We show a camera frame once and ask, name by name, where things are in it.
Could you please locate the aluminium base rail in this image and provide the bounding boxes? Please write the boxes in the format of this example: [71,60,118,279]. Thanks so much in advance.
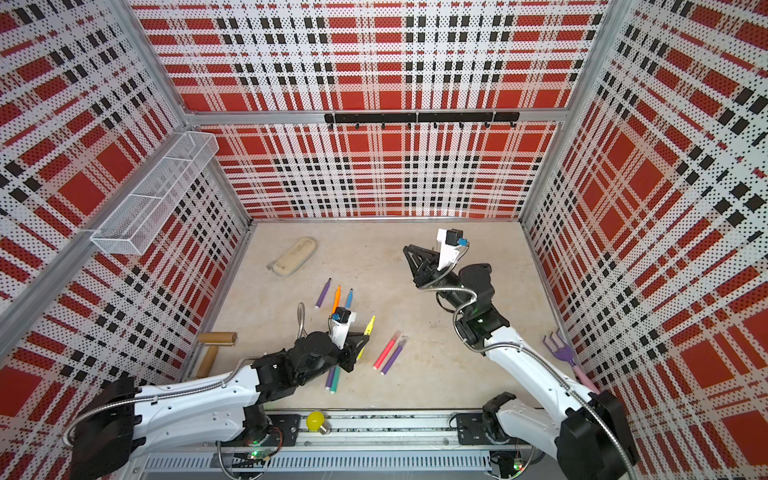
[121,409,559,479]

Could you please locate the yellow light bulb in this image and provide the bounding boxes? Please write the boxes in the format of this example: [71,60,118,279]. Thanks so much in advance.
[306,411,331,435]

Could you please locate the orange marker pen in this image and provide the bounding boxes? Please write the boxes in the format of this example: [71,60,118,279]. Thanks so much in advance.
[331,285,342,316]

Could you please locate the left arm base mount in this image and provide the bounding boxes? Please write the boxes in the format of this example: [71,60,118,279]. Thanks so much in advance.
[243,414,302,447]

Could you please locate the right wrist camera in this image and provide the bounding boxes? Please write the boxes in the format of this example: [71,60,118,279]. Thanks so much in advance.
[444,229,469,247]

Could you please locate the white wire mesh basket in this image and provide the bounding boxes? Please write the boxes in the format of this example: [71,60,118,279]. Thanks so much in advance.
[91,131,218,255]

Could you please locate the pink marker pen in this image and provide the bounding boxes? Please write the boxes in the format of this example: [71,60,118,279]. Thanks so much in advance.
[373,330,401,370]

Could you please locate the green marker pen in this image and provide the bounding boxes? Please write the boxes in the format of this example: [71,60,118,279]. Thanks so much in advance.
[329,366,341,394]

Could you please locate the yellow marker pen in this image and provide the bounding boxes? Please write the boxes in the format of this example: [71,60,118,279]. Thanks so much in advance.
[357,315,376,360]

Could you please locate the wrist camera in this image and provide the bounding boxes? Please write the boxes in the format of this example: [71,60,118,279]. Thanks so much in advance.
[331,307,353,324]
[444,229,469,247]

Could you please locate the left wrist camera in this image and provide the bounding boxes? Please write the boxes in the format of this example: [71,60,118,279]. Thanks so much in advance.
[331,307,353,324]

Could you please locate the wooden roller tool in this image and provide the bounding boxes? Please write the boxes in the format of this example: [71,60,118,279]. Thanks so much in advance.
[195,332,238,379]

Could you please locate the purple marker pen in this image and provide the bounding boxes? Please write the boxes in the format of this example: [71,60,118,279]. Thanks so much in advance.
[314,277,332,310]

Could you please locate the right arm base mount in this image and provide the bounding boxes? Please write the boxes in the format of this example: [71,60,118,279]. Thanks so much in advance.
[448,412,530,447]

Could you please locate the black hook rail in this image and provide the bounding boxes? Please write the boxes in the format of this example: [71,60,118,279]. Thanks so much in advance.
[324,111,521,127]

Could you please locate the purple pink toy rake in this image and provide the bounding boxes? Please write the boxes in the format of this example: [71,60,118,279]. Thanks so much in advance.
[542,330,600,393]

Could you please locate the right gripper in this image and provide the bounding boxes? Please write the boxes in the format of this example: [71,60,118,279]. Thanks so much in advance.
[407,243,469,316]

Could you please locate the purple marker beside green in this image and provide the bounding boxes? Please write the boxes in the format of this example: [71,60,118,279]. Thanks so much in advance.
[325,367,336,390]

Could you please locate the purple marker in row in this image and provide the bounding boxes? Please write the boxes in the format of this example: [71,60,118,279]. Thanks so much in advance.
[380,337,408,375]

